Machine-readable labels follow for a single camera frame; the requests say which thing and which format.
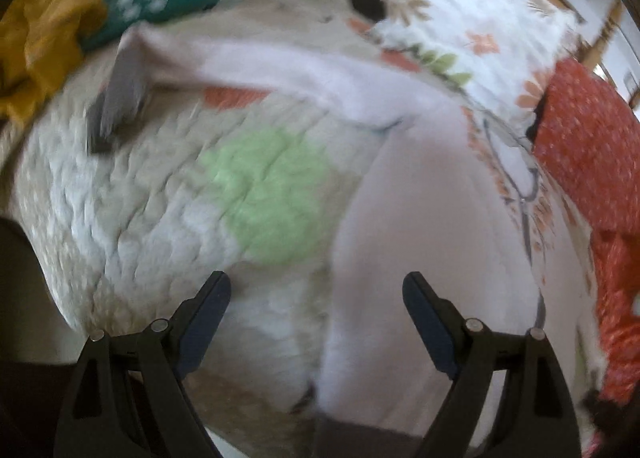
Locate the white grey-trimmed floral cardigan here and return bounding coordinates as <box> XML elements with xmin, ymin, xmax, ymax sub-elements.
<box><xmin>88</xmin><ymin>24</ymin><xmax>608</xmax><ymax>457</ymax></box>

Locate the quilted heart-pattern bedspread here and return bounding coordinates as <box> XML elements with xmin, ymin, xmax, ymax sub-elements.
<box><xmin>0</xmin><ymin>0</ymin><xmax>609</xmax><ymax>458</ymax></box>

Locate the orange floral fabric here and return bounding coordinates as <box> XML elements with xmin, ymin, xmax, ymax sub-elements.
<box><xmin>527</xmin><ymin>58</ymin><xmax>639</xmax><ymax>405</ymax></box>

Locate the mustard yellow cloth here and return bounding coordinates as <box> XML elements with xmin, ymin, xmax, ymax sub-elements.
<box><xmin>1</xmin><ymin>0</ymin><xmax>107</xmax><ymax>127</ymax></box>

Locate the white floral pillow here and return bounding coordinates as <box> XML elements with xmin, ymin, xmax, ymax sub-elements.
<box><xmin>371</xmin><ymin>0</ymin><xmax>578</xmax><ymax>125</ymax></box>

